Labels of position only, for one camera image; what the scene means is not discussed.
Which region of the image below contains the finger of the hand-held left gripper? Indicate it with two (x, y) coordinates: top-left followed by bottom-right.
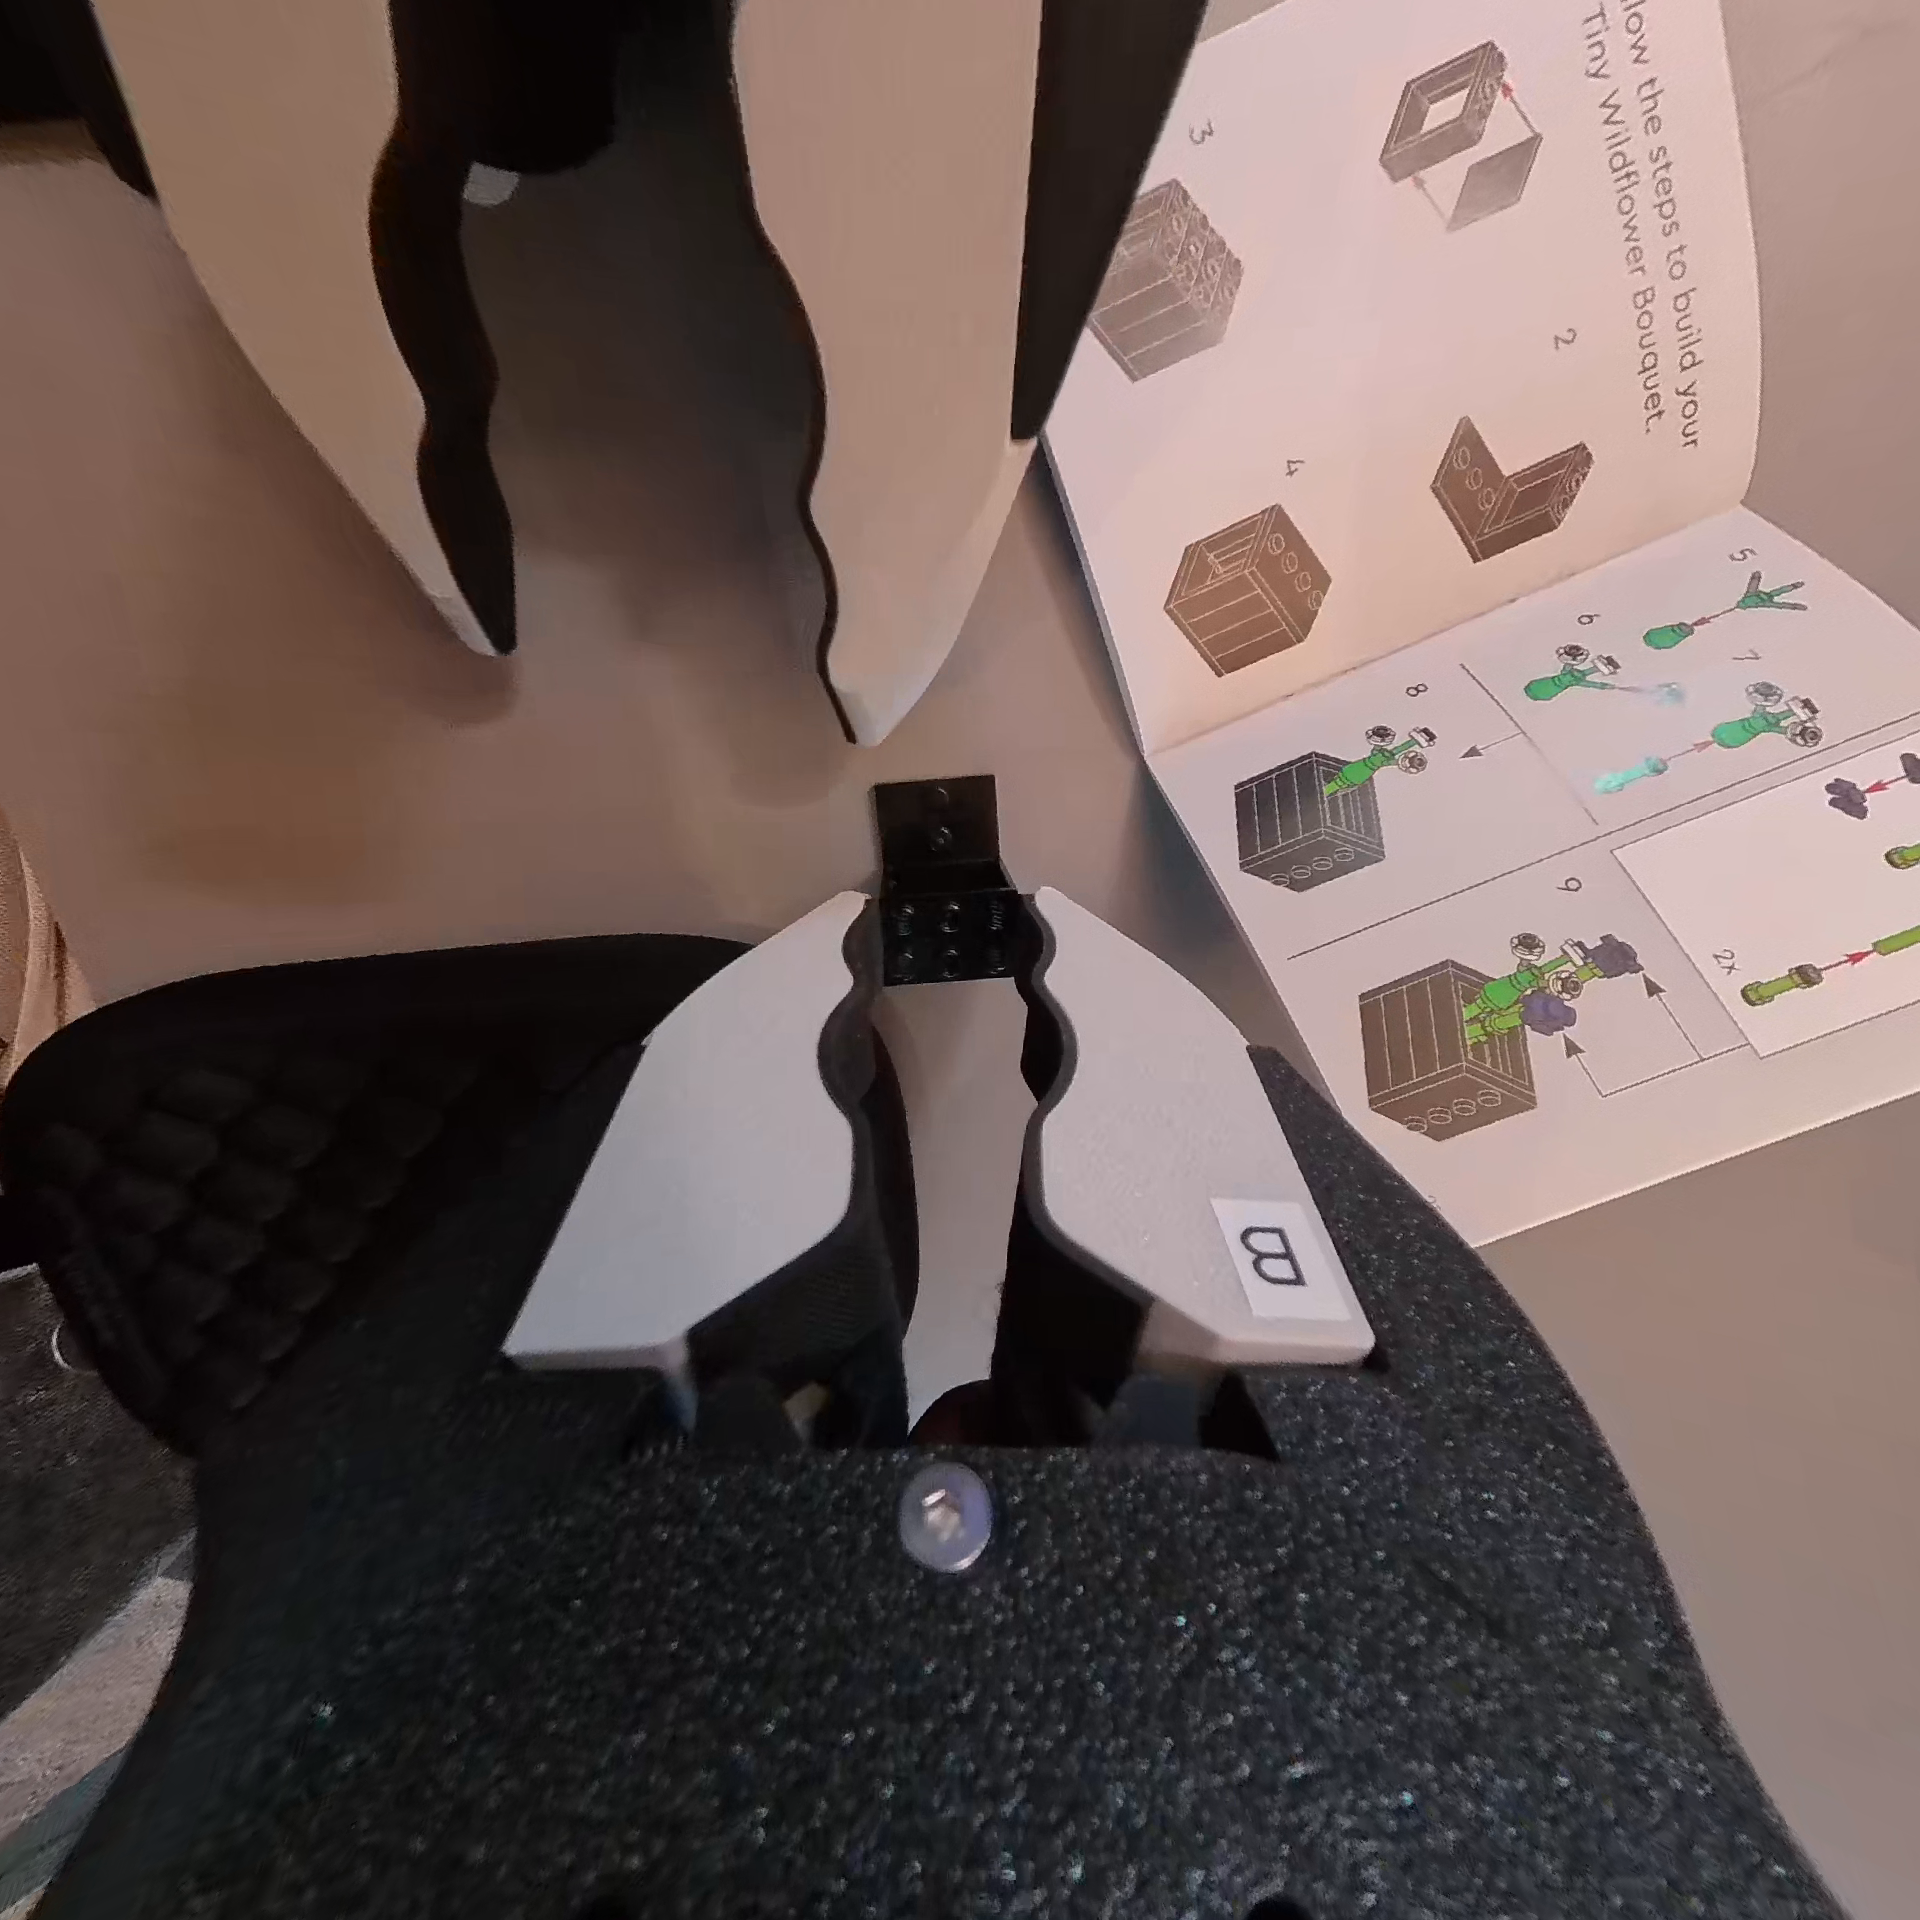
(733, 0), (1052, 746)
(90, 0), (523, 662)

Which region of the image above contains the lego instruction booklet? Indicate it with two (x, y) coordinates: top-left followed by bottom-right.
(1039, 0), (1920, 1252)

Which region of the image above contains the person's floral beige garment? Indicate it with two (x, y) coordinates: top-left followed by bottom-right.
(0, 811), (93, 1039)

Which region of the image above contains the black L-shaped lego assembly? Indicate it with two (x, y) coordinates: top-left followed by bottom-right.
(873, 775), (1032, 991)

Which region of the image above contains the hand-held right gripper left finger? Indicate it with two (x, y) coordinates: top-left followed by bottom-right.
(502, 889), (919, 1434)

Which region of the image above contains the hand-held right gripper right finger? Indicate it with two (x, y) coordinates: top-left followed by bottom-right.
(1020, 884), (1380, 1370)

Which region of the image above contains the black cushioned wrist rest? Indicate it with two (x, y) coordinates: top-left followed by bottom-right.
(0, 930), (759, 1464)

